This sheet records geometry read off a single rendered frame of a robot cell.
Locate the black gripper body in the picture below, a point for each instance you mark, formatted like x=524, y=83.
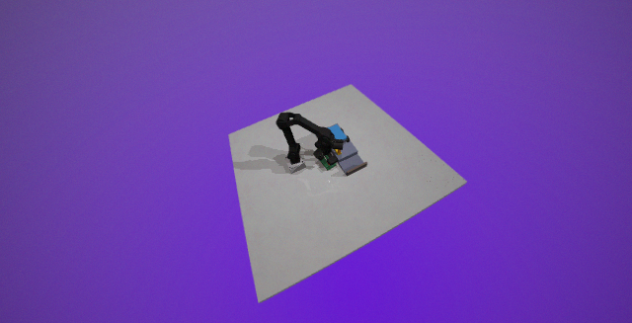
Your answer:
x=332, y=158

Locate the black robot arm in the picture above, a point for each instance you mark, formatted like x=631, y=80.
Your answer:
x=324, y=135

